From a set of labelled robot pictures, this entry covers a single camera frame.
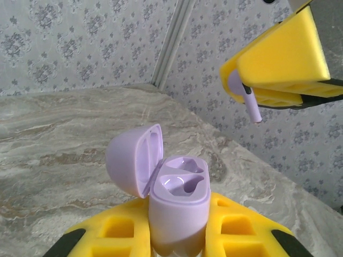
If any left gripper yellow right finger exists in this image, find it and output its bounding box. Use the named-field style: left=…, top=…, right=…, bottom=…
left=202, top=192, right=340, bottom=257

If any purple wireless earbud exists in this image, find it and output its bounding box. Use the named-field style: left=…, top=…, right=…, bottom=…
left=227, top=69, right=263, bottom=124

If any aluminium corner frame post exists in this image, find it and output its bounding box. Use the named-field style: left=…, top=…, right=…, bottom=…
left=152, top=0, right=198, bottom=89

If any purple earbud charging case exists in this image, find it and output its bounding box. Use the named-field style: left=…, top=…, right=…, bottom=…
left=105, top=123, right=212, bottom=256

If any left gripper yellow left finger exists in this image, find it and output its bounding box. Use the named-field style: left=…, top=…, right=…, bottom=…
left=42, top=199, right=153, bottom=257

